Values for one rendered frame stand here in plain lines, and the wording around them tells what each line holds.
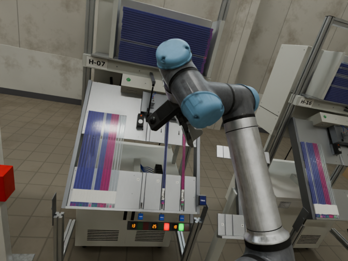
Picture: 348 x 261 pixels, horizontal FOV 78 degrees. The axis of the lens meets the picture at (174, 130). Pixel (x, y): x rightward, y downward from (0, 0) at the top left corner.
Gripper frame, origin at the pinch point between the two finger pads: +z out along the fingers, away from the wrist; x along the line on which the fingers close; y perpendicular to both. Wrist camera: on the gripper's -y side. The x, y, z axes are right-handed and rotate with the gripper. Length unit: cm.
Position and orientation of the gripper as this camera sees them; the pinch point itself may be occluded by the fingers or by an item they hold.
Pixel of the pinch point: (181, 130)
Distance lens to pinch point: 74.9
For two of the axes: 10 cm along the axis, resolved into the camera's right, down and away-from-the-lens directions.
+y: 9.0, -4.2, 0.8
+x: -4.0, -7.8, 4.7
